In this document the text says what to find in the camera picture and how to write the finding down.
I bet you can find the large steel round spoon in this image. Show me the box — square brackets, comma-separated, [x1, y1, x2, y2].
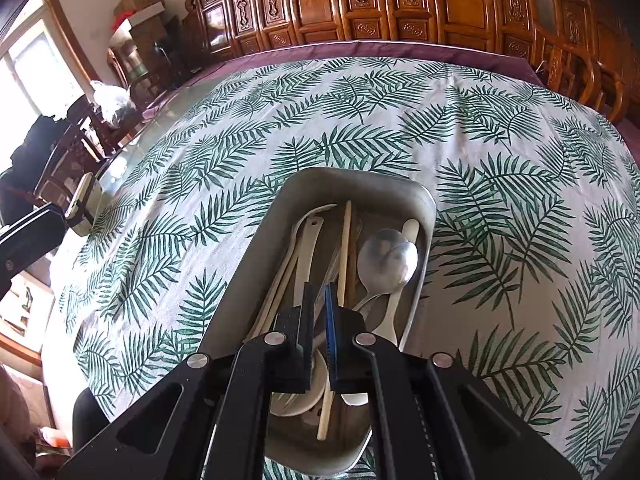
[352, 229, 407, 311]

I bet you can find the small steel spoon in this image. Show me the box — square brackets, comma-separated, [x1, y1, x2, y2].
[314, 248, 341, 323]

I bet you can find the light bamboo chopstick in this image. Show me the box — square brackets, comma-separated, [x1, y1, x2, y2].
[336, 200, 352, 307]
[317, 379, 334, 441]

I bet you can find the person's left hand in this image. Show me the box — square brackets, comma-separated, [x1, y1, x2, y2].
[0, 366, 32, 444]

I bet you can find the grey metal tray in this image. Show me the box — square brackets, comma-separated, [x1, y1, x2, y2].
[200, 167, 436, 477]

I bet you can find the dark wooden side chair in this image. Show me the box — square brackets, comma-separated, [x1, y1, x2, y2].
[0, 94, 147, 226]

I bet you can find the palm leaf tablecloth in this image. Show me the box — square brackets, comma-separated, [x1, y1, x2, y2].
[56, 56, 639, 479]

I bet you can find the cardboard boxes stack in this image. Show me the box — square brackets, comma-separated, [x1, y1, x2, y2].
[108, 0, 167, 64]

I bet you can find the long carved wooden bench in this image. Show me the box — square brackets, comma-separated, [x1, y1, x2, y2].
[180, 0, 632, 126]

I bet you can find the carved wooden armchair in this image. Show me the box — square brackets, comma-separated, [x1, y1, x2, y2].
[552, 0, 639, 126]

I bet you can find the wooden window frame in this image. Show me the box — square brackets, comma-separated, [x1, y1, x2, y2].
[1, 0, 100, 116]

